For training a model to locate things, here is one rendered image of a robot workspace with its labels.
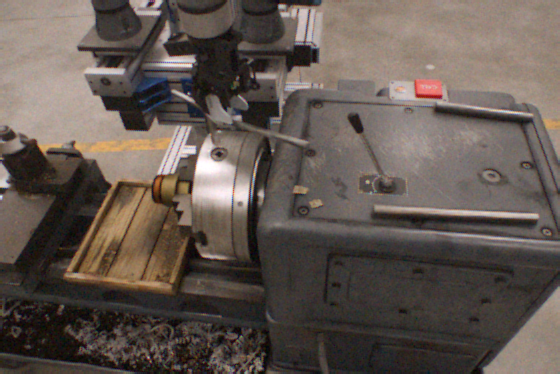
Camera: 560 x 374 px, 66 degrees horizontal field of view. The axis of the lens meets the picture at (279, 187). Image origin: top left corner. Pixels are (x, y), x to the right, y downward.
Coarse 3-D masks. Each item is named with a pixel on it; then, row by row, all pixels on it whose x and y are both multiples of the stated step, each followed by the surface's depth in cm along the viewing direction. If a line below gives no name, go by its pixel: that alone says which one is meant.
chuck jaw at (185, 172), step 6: (198, 138) 103; (204, 138) 104; (198, 144) 104; (198, 150) 104; (192, 156) 104; (198, 156) 104; (192, 162) 105; (180, 168) 105; (186, 168) 105; (192, 168) 105; (180, 174) 105; (186, 174) 105; (192, 174) 105; (192, 180) 105
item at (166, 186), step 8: (160, 176) 107; (168, 176) 106; (176, 176) 105; (152, 184) 105; (160, 184) 105; (168, 184) 104; (176, 184) 104; (184, 184) 105; (192, 184) 110; (152, 192) 105; (160, 192) 105; (168, 192) 104; (176, 192) 105; (184, 192) 105; (160, 200) 106; (168, 200) 105
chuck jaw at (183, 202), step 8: (176, 200) 102; (184, 200) 102; (176, 208) 103; (184, 208) 100; (184, 216) 98; (184, 224) 96; (184, 232) 97; (192, 232) 97; (200, 232) 94; (200, 240) 96
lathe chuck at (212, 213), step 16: (208, 144) 96; (224, 144) 96; (240, 144) 95; (208, 160) 93; (224, 160) 93; (208, 176) 92; (224, 176) 91; (192, 192) 92; (208, 192) 91; (224, 192) 91; (192, 208) 92; (208, 208) 91; (224, 208) 91; (192, 224) 93; (208, 224) 92; (224, 224) 92; (208, 240) 95; (224, 240) 94; (208, 256) 101; (224, 256) 99
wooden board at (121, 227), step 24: (120, 192) 135; (144, 192) 135; (96, 216) 126; (120, 216) 129; (144, 216) 128; (168, 216) 128; (96, 240) 123; (120, 240) 123; (144, 240) 122; (168, 240) 122; (192, 240) 123; (72, 264) 116; (96, 264) 118; (120, 264) 117; (144, 264) 117; (120, 288) 114; (144, 288) 112; (168, 288) 110
